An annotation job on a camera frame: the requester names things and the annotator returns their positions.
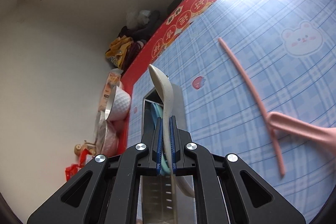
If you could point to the beige spoon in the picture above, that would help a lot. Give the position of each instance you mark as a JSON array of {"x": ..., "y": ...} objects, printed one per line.
[{"x": 162, "y": 87}]

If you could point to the pile of clothes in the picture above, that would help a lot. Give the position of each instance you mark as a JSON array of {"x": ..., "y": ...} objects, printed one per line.
[{"x": 118, "y": 47}]

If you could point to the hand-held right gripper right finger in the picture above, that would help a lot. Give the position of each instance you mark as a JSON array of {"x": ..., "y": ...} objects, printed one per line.
[{"x": 173, "y": 140}]

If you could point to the black bin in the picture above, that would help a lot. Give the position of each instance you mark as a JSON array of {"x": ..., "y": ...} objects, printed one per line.
[{"x": 177, "y": 1}]

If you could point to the green spoon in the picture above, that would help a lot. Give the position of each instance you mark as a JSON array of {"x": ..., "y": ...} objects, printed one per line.
[{"x": 166, "y": 167}]

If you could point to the film-covered bowl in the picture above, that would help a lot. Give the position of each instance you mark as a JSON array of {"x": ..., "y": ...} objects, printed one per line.
[{"x": 110, "y": 140}]

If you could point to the pink spoon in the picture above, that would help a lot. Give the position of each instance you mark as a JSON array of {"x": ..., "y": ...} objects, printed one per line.
[{"x": 302, "y": 129}]

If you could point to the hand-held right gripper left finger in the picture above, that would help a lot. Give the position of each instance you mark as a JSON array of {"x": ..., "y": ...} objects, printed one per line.
[{"x": 158, "y": 140}]

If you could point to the stainless steel utensil tray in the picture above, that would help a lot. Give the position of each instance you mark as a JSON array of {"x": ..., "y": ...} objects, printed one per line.
[{"x": 181, "y": 113}]

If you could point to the red plastic bag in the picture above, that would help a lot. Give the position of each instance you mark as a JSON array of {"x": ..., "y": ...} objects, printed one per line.
[{"x": 72, "y": 171}]

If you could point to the white dimpled bowl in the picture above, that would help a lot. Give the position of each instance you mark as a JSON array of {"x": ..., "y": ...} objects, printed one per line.
[{"x": 120, "y": 106}]

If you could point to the pink chopstick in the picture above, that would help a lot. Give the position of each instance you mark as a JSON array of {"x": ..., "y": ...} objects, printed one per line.
[{"x": 277, "y": 158}]

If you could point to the dark bin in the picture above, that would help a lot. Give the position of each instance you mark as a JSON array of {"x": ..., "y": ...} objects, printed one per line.
[{"x": 153, "y": 22}]

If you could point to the white plastic bag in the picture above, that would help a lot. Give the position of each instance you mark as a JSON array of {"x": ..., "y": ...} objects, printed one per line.
[{"x": 136, "y": 18}]

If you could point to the blue checked table mat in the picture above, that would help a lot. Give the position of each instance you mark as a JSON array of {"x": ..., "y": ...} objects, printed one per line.
[{"x": 223, "y": 108}]

